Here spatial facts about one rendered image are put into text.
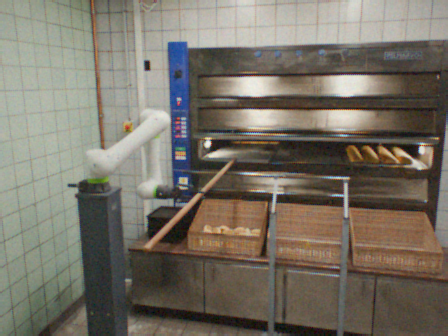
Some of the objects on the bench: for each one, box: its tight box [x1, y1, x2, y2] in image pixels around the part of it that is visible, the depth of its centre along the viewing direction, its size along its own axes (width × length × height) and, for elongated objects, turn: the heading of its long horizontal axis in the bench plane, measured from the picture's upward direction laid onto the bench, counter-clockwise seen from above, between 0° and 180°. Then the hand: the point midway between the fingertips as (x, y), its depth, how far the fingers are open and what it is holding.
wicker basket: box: [266, 203, 345, 264], centre depth 305 cm, size 49×56×28 cm
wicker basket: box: [188, 199, 268, 256], centre depth 320 cm, size 49×56×28 cm
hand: (199, 194), depth 239 cm, fingers closed on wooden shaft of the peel, 3 cm apart
